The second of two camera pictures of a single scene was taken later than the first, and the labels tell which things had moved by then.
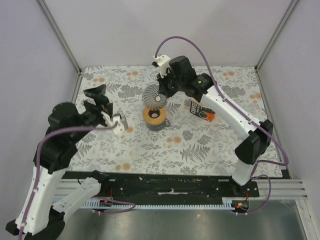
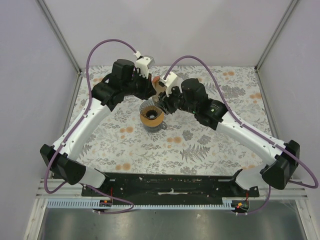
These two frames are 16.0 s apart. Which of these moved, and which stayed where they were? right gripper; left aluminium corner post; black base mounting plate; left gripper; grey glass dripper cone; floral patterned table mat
Moved: left gripper; right gripper; grey glass dripper cone
Stayed: floral patterned table mat; black base mounting plate; left aluminium corner post
